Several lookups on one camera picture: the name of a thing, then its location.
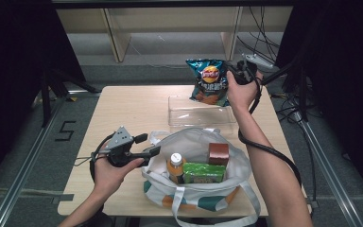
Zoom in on black metal stand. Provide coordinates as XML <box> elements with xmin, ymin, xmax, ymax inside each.
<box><xmin>259</xmin><ymin>56</ymin><xmax>310</xmax><ymax>122</ymax></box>
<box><xmin>41</xmin><ymin>67</ymin><xmax>100</xmax><ymax>127</ymax></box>

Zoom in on light wooden desk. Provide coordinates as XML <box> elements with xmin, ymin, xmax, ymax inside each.
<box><xmin>53</xmin><ymin>0</ymin><xmax>294</xmax><ymax>63</ymax></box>

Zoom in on black hanging cables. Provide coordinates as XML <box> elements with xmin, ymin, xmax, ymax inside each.
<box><xmin>235</xmin><ymin>6</ymin><xmax>282</xmax><ymax>74</ymax></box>

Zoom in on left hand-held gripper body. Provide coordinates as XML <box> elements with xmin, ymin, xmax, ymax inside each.
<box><xmin>103</xmin><ymin>126</ymin><xmax>147</xmax><ymax>168</ymax></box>

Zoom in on black curtain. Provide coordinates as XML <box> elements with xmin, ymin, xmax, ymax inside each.
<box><xmin>275</xmin><ymin>0</ymin><xmax>363</xmax><ymax>202</ymax></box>
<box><xmin>0</xmin><ymin>0</ymin><xmax>87</xmax><ymax>197</ymax></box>

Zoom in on aluminium floor rail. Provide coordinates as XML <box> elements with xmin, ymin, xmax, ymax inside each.
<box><xmin>0</xmin><ymin>93</ymin><xmax>69</xmax><ymax>227</ymax></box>
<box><xmin>292</xmin><ymin>112</ymin><xmax>363</xmax><ymax>227</ymax></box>

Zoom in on black floor cables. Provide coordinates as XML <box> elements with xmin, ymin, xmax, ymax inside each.
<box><xmin>270</xmin><ymin>91</ymin><xmax>302</xmax><ymax>124</ymax></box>

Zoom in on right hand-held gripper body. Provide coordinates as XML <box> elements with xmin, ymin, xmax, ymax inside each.
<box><xmin>233</xmin><ymin>53</ymin><xmax>275</xmax><ymax>85</ymax></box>

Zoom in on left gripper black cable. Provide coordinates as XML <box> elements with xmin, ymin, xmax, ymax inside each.
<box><xmin>74</xmin><ymin>133</ymin><xmax>116</xmax><ymax>183</ymax></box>

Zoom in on blue chip bag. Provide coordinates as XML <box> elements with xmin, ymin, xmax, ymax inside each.
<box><xmin>185</xmin><ymin>58</ymin><xmax>231</xmax><ymax>108</ymax></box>

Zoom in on clear plastic bin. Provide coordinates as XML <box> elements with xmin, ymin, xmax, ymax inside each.
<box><xmin>167</xmin><ymin>95</ymin><xmax>238</xmax><ymax>128</ymax></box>

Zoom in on white tote bag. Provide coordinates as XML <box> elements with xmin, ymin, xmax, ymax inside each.
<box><xmin>141</xmin><ymin>127</ymin><xmax>262</xmax><ymax>227</ymax></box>

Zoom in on green snack packet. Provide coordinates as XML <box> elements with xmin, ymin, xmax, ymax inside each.
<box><xmin>182</xmin><ymin>162</ymin><xmax>227</xmax><ymax>184</ymax></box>

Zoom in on brown cookie box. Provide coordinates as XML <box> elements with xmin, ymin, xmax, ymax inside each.
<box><xmin>208</xmin><ymin>142</ymin><xmax>230</xmax><ymax>166</ymax></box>

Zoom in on person's right hand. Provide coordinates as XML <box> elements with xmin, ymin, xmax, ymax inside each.
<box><xmin>226</xmin><ymin>69</ymin><xmax>264</xmax><ymax>111</ymax></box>

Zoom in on orange drink bottle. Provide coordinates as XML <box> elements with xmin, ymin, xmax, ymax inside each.
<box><xmin>166</xmin><ymin>152</ymin><xmax>187</xmax><ymax>184</ymax></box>

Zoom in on person's left hand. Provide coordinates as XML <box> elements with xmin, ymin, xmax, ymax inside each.
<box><xmin>93</xmin><ymin>155</ymin><xmax>146</xmax><ymax>198</ymax></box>

